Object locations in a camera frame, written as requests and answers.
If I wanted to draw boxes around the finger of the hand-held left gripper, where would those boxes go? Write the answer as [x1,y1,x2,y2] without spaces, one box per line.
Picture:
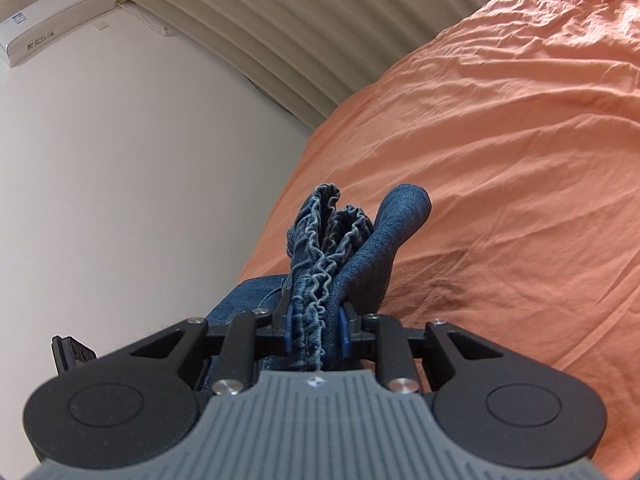
[51,335,97,377]

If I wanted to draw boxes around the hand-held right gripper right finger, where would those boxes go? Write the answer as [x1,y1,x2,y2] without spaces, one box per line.
[338,302,504,397]

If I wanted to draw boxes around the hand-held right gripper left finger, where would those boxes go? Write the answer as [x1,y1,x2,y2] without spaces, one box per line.
[128,276,296,397]

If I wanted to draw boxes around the blue denim pants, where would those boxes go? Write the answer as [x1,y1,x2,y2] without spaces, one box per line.
[192,183,432,394]

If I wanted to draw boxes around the orange bed sheet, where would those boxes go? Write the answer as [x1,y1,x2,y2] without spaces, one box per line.
[239,0,640,480]

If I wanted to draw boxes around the beige pleated curtain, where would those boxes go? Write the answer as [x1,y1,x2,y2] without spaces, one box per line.
[113,0,497,132]

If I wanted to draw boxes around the white air conditioner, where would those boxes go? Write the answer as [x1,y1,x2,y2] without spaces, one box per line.
[0,0,122,69]

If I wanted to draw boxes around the thin white cable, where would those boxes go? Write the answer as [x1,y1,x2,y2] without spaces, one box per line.
[118,0,176,37]

